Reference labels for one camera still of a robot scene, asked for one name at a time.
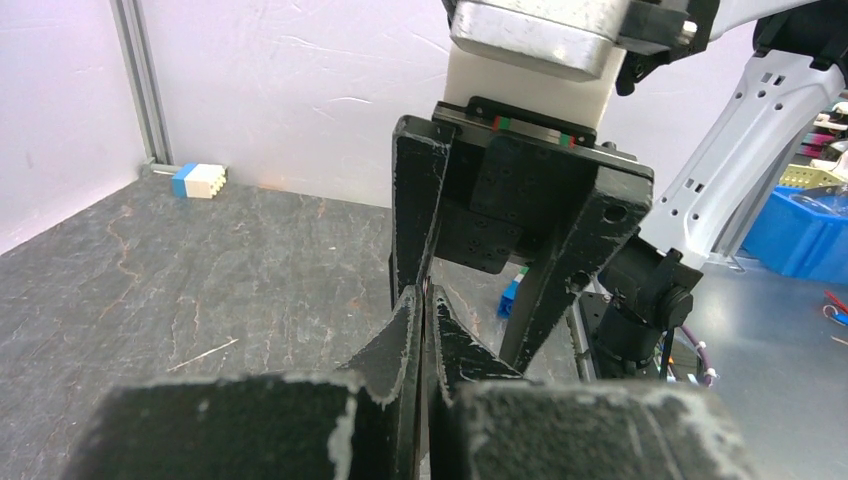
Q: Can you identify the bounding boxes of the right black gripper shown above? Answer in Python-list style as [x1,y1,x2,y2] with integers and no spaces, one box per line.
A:
[389,96,653,373]

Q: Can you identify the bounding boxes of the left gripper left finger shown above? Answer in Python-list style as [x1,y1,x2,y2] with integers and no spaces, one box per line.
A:
[63,286,424,479]

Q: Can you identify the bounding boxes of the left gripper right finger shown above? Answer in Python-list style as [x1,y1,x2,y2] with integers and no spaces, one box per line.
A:
[425,285,757,479]

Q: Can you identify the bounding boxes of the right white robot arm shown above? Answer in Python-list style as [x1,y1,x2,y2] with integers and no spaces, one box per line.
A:
[389,1,847,379]

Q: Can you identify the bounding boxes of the blue green brick stack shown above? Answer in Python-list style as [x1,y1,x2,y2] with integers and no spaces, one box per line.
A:
[497,267,529,318]

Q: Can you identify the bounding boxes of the blue plastic storage bin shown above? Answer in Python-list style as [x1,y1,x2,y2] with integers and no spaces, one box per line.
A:
[742,186,847,285]

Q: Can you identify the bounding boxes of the blue white toy brick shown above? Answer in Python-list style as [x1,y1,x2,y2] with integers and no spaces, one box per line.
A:
[171,163,227,199]

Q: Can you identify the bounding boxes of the spare blue key tags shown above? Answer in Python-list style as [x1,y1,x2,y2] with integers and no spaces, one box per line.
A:
[822,290,847,328]

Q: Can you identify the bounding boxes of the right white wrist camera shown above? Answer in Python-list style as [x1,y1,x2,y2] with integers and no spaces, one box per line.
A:
[440,0,720,130]

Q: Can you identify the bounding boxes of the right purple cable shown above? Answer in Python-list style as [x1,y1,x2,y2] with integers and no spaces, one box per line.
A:
[678,324,720,389]

